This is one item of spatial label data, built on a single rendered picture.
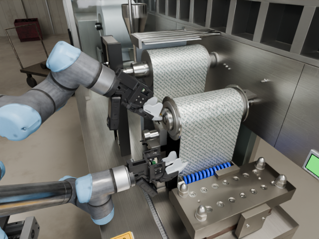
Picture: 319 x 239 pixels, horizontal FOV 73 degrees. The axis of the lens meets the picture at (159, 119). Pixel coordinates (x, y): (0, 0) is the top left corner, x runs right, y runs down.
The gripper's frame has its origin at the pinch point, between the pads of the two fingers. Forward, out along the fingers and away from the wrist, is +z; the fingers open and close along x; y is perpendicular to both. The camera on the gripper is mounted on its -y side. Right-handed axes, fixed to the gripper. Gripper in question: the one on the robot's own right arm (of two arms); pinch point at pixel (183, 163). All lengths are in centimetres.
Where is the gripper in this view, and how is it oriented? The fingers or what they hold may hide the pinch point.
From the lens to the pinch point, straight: 77.7
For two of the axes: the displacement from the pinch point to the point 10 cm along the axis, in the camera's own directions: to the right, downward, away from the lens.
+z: 9.2, -2.0, 3.2
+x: -3.8, -5.0, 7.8
